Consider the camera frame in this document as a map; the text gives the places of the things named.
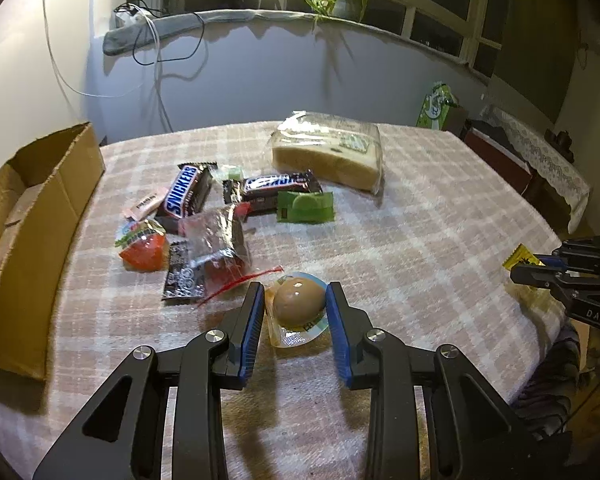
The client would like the pink checked tablecloth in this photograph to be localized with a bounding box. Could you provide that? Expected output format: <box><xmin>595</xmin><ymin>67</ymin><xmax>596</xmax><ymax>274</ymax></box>
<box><xmin>0</xmin><ymin>120</ymin><xmax>576</xmax><ymax>480</ymax></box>

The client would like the brown chocolate bar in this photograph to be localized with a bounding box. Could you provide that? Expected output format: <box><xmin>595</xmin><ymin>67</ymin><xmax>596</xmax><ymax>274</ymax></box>
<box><xmin>223</xmin><ymin>170</ymin><xmax>323</xmax><ymax>217</ymax></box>
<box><xmin>155</xmin><ymin>161</ymin><xmax>218</xmax><ymax>233</ymax></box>

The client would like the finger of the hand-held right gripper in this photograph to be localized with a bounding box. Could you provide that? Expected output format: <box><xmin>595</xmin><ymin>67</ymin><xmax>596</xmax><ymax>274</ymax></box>
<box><xmin>539</xmin><ymin>236</ymin><xmax>600</xmax><ymax>273</ymax></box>
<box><xmin>511</xmin><ymin>264</ymin><xmax>581</xmax><ymax>295</ymax></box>

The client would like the yellow snack packet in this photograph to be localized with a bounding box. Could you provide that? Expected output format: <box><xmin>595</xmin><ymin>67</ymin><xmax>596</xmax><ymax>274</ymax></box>
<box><xmin>502</xmin><ymin>244</ymin><xmax>550</xmax><ymax>292</ymax></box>

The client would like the black cookie packet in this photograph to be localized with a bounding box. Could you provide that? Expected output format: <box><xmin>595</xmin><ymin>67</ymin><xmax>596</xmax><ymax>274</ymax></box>
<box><xmin>161</xmin><ymin>240</ymin><xmax>208</xmax><ymax>302</ymax></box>

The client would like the packaged braised egg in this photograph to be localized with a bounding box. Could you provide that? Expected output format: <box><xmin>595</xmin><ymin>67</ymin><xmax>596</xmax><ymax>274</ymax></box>
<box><xmin>264</xmin><ymin>271</ymin><xmax>333</xmax><ymax>348</ymax></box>

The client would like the green gift bag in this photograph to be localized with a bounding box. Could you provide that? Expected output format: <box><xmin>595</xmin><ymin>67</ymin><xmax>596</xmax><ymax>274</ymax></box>
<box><xmin>416</xmin><ymin>81</ymin><xmax>459</xmax><ymax>131</ymax></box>

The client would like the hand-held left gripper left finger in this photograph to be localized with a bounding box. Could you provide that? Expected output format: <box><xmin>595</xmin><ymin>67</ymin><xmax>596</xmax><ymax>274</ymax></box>
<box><xmin>32</xmin><ymin>281</ymin><xmax>267</xmax><ymax>480</ymax></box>

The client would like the red jelly cup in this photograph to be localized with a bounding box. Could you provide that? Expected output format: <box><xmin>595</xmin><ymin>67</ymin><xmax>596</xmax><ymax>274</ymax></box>
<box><xmin>115</xmin><ymin>217</ymin><xmax>171</xmax><ymax>272</ymax></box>

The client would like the black cable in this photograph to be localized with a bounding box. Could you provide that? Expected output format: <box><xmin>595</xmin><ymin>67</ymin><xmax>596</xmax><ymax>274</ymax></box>
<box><xmin>114</xmin><ymin>2</ymin><xmax>207</xmax><ymax>67</ymax></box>

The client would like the bagged bread loaf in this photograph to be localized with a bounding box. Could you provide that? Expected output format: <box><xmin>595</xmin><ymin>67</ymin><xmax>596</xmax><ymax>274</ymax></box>
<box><xmin>271</xmin><ymin>110</ymin><xmax>383</xmax><ymax>194</ymax></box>

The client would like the grey windowsill cushion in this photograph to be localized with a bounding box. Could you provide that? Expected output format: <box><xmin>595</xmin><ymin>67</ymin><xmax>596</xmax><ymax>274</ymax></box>
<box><xmin>102</xmin><ymin>8</ymin><xmax>486</xmax><ymax>81</ymax></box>

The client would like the cardboard box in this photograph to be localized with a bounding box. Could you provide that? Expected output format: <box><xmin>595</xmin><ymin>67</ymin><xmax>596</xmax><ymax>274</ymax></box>
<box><xmin>0</xmin><ymin>121</ymin><xmax>106</xmax><ymax>382</ymax></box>

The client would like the green snack packet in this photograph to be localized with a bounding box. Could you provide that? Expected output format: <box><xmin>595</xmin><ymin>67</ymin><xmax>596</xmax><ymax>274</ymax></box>
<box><xmin>276</xmin><ymin>190</ymin><xmax>335</xmax><ymax>224</ymax></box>

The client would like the white lace cloth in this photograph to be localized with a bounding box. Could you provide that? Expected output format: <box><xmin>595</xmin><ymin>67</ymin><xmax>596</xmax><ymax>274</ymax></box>
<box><xmin>480</xmin><ymin>105</ymin><xmax>592</xmax><ymax>234</ymax></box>

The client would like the pink snack packet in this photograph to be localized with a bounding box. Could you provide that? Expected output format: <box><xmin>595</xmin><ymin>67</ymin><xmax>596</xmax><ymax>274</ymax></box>
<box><xmin>124</xmin><ymin>185</ymin><xmax>170</xmax><ymax>221</ymax></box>

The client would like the white framed window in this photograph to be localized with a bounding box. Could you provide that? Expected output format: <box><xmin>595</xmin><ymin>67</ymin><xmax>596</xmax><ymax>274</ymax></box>
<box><xmin>127</xmin><ymin>0</ymin><xmax>503</xmax><ymax>79</ymax></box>

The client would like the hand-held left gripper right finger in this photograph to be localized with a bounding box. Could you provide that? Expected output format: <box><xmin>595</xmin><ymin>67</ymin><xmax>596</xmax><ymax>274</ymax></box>
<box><xmin>326</xmin><ymin>281</ymin><xmax>556</xmax><ymax>480</ymax></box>

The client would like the clear bag of red snack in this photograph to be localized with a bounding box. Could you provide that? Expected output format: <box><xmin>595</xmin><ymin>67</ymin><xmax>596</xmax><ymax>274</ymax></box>
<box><xmin>177</xmin><ymin>203</ymin><xmax>285</xmax><ymax>306</ymax></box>

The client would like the white power adapter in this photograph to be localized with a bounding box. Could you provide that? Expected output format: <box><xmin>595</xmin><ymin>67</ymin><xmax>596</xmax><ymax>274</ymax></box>
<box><xmin>111</xmin><ymin>6</ymin><xmax>153</xmax><ymax>29</ymax></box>

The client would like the dark wooden cabinet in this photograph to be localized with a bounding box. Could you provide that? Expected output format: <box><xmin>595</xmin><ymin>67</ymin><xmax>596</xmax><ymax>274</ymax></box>
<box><xmin>460</xmin><ymin>117</ymin><xmax>537</xmax><ymax>202</ymax></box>

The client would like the white cable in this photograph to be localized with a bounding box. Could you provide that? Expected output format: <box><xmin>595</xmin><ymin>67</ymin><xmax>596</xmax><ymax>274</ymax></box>
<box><xmin>40</xmin><ymin>0</ymin><xmax>175</xmax><ymax>134</ymax></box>

